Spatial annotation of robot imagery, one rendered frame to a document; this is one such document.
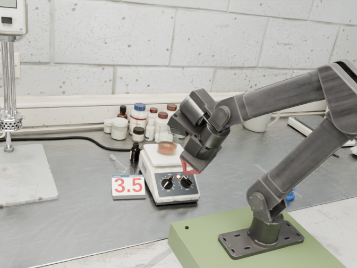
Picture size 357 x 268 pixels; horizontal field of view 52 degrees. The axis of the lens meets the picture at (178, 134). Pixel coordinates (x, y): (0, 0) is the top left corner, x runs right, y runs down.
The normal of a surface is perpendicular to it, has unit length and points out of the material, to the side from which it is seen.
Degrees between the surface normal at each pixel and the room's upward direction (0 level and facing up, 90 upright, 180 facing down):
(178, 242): 90
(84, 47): 90
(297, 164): 90
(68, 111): 90
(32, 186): 0
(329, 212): 0
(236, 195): 0
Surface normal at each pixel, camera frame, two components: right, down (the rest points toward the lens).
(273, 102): -0.63, 0.30
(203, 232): 0.14, -0.89
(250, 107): -0.43, 0.25
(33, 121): 0.44, 0.43
